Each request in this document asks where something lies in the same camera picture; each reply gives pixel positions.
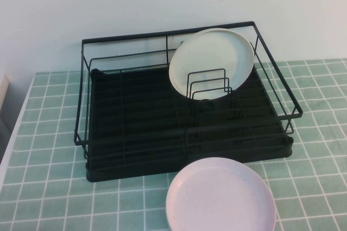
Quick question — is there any black wire dish rack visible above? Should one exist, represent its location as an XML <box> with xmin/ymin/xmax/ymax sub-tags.
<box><xmin>73</xmin><ymin>20</ymin><xmax>303</xmax><ymax>160</ymax></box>

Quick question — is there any pink round plate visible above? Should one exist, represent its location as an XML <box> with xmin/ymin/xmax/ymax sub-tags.
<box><xmin>165</xmin><ymin>156</ymin><xmax>277</xmax><ymax>231</ymax></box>

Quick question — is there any green checked tablecloth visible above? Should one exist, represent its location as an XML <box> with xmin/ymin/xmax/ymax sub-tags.
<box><xmin>0</xmin><ymin>57</ymin><xmax>347</xmax><ymax>231</ymax></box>

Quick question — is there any black dish drying rack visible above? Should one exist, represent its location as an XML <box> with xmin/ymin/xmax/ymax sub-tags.
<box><xmin>85</xmin><ymin>68</ymin><xmax>295</xmax><ymax>183</ymax></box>

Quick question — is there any cream round plate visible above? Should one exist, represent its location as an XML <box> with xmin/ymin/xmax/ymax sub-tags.
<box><xmin>168</xmin><ymin>29</ymin><xmax>255</xmax><ymax>99</ymax></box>
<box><xmin>173</xmin><ymin>28</ymin><xmax>231</xmax><ymax>53</ymax></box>

